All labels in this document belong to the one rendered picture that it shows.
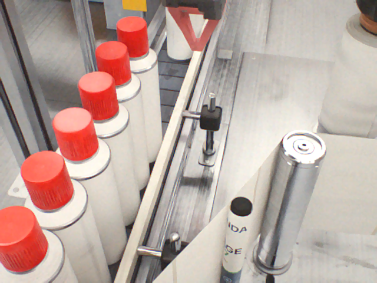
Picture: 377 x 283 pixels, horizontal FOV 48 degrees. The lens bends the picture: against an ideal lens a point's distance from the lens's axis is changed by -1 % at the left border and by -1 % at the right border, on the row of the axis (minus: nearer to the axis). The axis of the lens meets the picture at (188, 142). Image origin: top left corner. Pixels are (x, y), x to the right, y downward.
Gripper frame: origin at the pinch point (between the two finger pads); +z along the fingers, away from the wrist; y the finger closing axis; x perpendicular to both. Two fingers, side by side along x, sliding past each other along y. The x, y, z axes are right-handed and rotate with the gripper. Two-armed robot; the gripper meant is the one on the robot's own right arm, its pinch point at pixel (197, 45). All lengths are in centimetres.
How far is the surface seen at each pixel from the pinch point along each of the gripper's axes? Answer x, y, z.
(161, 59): 9.0, 14.8, 13.9
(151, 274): 0.9, -24.6, 15.8
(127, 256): 2.8, -25.8, 9.9
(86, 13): 13.9, -1.6, -3.9
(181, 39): 5.2, 14.8, 9.2
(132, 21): 6.0, -7.1, -6.9
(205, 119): -1.9, -2.9, 10.3
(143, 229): 2.1, -22.1, 10.2
